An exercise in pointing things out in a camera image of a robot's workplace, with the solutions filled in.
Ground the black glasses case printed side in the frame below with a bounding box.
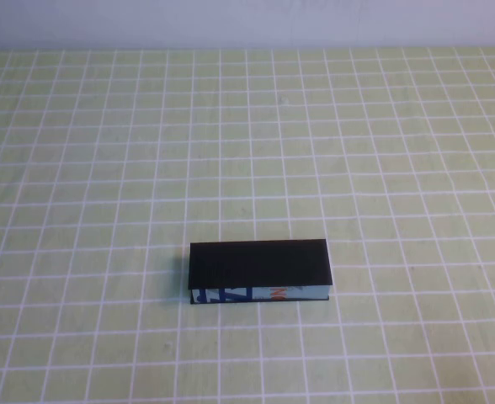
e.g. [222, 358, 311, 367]
[187, 238, 333, 306]

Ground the green checked tablecloth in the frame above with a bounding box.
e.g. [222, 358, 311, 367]
[0, 45, 495, 404]

